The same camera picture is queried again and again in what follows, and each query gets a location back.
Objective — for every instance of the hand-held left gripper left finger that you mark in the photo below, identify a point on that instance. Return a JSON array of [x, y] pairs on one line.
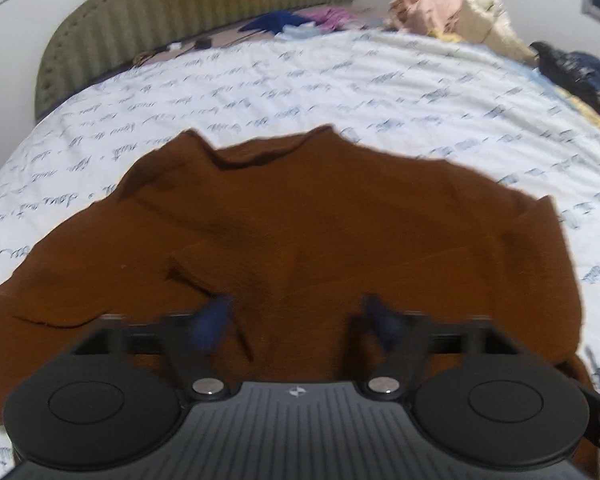
[[214, 316]]

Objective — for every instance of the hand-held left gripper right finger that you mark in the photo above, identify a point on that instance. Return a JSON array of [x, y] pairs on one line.
[[380, 317]]

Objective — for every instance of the brown sweater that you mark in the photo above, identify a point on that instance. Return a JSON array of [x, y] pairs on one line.
[[330, 220]]

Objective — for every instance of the dark clothes pile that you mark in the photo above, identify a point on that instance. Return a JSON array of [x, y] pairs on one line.
[[577, 72]]

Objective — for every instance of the pink clothes pile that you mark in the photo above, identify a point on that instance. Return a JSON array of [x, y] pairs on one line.
[[427, 5]]

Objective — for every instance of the white script-printed quilt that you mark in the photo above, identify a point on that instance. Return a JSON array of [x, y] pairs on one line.
[[300, 90]]

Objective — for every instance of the white charger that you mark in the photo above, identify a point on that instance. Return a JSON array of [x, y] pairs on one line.
[[174, 47]]

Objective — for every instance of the black charger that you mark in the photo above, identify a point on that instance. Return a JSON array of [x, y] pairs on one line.
[[202, 42]]

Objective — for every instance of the striped brown bedsheet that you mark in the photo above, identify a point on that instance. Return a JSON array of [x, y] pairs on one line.
[[230, 37]]

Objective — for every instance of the light blue cloth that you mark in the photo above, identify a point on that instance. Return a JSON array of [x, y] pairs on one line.
[[302, 31]]

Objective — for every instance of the navy blue cloth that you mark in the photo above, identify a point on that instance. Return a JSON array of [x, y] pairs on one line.
[[272, 21]]

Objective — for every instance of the purple cloth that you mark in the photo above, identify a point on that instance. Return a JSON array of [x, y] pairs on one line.
[[332, 16]]

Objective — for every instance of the olive striped headboard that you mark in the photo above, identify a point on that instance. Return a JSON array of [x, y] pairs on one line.
[[180, 5]]

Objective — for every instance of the cream fleece blanket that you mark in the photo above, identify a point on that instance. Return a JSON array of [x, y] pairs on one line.
[[495, 20]]

